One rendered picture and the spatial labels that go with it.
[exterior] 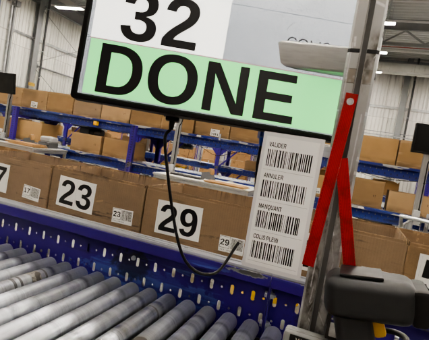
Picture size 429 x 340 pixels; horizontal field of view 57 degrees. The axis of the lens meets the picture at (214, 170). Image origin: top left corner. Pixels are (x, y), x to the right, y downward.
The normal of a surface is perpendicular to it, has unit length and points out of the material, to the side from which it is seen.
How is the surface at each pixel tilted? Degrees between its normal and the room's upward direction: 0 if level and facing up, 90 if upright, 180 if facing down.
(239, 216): 90
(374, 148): 90
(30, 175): 90
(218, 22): 86
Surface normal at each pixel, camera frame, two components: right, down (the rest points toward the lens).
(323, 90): 0.02, -0.01
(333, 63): -0.23, 0.01
